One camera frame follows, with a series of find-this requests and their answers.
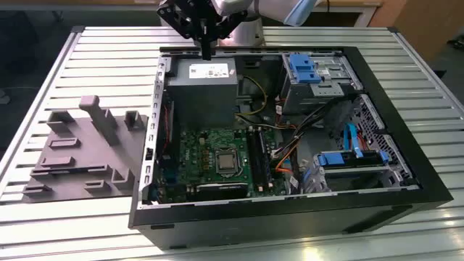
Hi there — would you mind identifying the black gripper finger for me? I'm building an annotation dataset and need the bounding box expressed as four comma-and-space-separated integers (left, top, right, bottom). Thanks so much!
155, 2, 207, 60
205, 11, 250, 61

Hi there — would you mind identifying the blue RAM stick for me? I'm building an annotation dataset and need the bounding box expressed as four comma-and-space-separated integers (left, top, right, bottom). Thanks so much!
45, 169, 91, 175

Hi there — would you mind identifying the black RAM slot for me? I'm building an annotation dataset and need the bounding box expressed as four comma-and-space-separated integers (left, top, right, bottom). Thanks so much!
245, 127, 258, 191

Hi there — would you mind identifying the installed RAM stick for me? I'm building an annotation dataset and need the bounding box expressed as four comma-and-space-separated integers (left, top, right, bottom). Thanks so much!
257, 129, 271, 189

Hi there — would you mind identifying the blue plastic drive latch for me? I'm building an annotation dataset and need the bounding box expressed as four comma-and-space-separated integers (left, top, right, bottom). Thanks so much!
289, 54, 322, 84

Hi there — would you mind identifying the grey power supply unit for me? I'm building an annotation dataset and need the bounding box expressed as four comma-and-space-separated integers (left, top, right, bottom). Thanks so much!
163, 57, 239, 128

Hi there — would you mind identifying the grey metal drive cage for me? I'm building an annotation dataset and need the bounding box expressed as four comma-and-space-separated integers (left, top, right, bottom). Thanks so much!
279, 53, 362, 115

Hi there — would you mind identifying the silver CPU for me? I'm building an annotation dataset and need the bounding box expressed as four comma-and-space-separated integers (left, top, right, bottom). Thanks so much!
215, 154, 235, 168

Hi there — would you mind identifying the green motherboard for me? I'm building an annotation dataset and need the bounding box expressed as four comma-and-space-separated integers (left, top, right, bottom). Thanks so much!
154, 127, 290, 203

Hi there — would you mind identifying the CPU socket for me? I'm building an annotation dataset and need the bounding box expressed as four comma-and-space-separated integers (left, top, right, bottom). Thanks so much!
211, 146, 243, 178

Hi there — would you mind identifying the grey parts rack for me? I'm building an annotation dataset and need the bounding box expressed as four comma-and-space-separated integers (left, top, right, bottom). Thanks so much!
21, 95, 150, 204

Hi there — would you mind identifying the wooden cabinet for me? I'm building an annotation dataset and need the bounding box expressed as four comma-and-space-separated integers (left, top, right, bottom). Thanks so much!
369, 0, 464, 65

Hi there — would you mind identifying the hard disk in blue carrier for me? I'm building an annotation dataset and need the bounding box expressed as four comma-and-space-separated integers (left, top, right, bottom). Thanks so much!
313, 151, 390, 168

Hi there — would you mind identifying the black graphics card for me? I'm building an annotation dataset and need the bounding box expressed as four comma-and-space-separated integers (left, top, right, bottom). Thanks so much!
186, 182, 250, 202

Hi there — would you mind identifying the grey metal disk bay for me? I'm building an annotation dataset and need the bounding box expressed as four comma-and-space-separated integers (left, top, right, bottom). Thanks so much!
299, 163, 421, 194

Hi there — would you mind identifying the black PC case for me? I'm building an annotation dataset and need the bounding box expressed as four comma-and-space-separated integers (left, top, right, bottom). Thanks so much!
126, 45, 454, 250

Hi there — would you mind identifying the yellow and black wire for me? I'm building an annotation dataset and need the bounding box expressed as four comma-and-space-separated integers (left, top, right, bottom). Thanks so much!
234, 75, 269, 117

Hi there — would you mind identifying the orange yellow red wire bundle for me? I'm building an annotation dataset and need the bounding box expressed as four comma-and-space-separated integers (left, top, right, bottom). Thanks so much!
271, 94, 294, 131

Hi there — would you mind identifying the wooden desk with white frame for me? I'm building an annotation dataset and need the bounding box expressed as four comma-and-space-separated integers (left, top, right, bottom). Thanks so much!
0, 0, 385, 28

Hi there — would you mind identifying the black cable bundle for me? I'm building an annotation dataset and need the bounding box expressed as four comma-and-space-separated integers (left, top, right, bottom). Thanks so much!
270, 94, 358, 161

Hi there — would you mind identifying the blue flat data wire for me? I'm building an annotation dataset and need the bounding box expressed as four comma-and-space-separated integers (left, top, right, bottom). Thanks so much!
342, 123, 365, 159

